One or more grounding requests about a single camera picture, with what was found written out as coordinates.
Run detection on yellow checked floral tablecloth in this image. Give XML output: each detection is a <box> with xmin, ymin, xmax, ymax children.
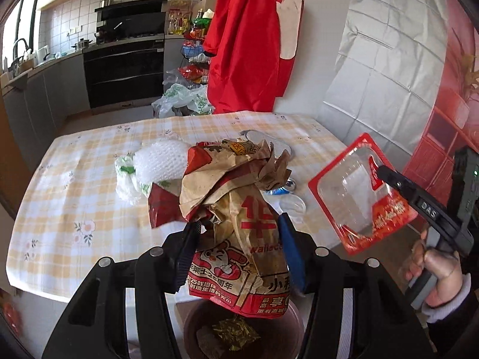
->
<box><xmin>5</xmin><ymin>111</ymin><xmax>348</xmax><ymax>300</ymax></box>

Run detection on brown trash bin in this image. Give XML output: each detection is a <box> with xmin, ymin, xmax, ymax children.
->
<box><xmin>183</xmin><ymin>299</ymin><xmax>305</xmax><ymax>359</ymax></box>

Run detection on red plastic blister package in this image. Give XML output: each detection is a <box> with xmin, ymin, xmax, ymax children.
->
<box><xmin>307</xmin><ymin>132</ymin><xmax>419</xmax><ymax>257</ymax></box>

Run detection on red jacket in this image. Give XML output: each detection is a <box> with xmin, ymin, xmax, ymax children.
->
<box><xmin>203</xmin><ymin>0</ymin><xmax>304</xmax><ymax>115</ymax></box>

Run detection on kitchen faucet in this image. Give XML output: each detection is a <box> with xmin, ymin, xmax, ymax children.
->
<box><xmin>12</xmin><ymin>38</ymin><xmax>31</xmax><ymax>64</ymax></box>

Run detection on printed paper bag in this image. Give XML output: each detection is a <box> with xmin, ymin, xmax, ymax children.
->
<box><xmin>180</xmin><ymin>138</ymin><xmax>300</xmax><ymax>320</ymax></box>

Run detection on clear plastic bag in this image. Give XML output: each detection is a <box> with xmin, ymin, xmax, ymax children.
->
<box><xmin>163</xmin><ymin>69</ymin><xmax>188</xmax><ymax>86</ymax></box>

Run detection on black built-in oven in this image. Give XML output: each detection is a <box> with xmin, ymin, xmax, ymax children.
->
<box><xmin>82</xmin><ymin>35</ymin><xmax>165</xmax><ymax>109</ymax></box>

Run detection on gold foil wrapper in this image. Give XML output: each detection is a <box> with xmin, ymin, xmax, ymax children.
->
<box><xmin>210</xmin><ymin>316</ymin><xmax>260</xmax><ymax>350</ymax></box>

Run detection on grey kitchen cabinets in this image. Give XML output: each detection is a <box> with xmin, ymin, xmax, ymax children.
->
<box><xmin>0</xmin><ymin>50</ymin><xmax>90</xmax><ymax>146</ymax></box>

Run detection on condiment bottles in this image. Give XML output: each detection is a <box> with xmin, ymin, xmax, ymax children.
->
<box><xmin>166</xmin><ymin>7</ymin><xmax>191</xmax><ymax>36</ymax></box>

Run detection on dark red snack wrapper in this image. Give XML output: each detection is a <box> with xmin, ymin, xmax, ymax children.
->
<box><xmin>148</xmin><ymin>183</ymin><xmax>188</xmax><ymax>229</ymax></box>

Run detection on person's right forearm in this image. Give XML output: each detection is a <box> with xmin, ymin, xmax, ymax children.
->
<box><xmin>423</xmin><ymin>273</ymin><xmax>479</xmax><ymax>359</ymax></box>

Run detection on wire storage rack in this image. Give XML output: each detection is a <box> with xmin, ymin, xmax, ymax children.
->
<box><xmin>181</xmin><ymin>7</ymin><xmax>210</xmax><ymax>90</ymax></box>

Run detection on silver scouring pad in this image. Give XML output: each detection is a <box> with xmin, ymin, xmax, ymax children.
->
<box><xmin>239</xmin><ymin>130</ymin><xmax>296</xmax><ymax>158</ymax></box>

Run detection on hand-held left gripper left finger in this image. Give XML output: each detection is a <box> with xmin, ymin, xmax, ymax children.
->
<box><xmin>43</xmin><ymin>221</ymin><xmax>204</xmax><ymax>359</ymax></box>

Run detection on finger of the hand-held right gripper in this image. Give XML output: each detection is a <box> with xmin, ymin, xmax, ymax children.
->
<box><xmin>376</xmin><ymin>165</ymin><xmax>447</xmax><ymax>226</ymax></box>

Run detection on white bubble wrap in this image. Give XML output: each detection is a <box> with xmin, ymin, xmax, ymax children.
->
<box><xmin>134</xmin><ymin>139</ymin><xmax>190</xmax><ymax>191</ymax></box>

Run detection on green printed plastic bags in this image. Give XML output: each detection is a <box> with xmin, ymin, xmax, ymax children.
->
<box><xmin>151</xmin><ymin>84</ymin><xmax>214</xmax><ymax>118</ymax></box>

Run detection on black range hood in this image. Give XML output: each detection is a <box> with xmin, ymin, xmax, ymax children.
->
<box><xmin>94</xmin><ymin>0</ymin><xmax>168</xmax><ymax>31</ymax></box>

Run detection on clear plastic piece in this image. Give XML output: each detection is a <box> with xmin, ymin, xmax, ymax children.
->
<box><xmin>279</xmin><ymin>196</ymin><xmax>307</xmax><ymax>221</ymax></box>

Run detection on person's right hand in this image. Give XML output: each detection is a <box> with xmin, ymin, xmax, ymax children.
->
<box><xmin>398</xmin><ymin>228</ymin><xmax>464</xmax><ymax>309</ymax></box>

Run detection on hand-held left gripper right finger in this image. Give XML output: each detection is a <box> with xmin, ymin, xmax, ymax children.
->
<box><xmin>277</xmin><ymin>212</ymin><xmax>435</xmax><ymax>359</ymax></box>

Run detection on black wok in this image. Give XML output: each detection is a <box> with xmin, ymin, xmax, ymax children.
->
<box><xmin>93</xmin><ymin>22</ymin><xmax>122</xmax><ymax>40</ymax></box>

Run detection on kitchen window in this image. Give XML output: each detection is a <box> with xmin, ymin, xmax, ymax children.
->
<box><xmin>0</xmin><ymin>0</ymin><xmax>42</xmax><ymax>68</ymax></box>

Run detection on white green plastic bag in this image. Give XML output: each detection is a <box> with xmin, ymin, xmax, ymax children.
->
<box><xmin>114</xmin><ymin>153</ymin><xmax>154</xmax><ymax>206</ymax></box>

